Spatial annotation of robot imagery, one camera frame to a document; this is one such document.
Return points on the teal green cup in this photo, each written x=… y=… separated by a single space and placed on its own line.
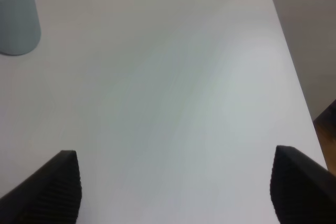
x=20 y=27

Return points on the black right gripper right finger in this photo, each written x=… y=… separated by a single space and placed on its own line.
x=301 y=190

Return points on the brown wooden furniture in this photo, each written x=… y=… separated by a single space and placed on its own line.
x=324 y=125

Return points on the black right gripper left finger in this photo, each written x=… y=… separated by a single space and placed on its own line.
x=52 y=194

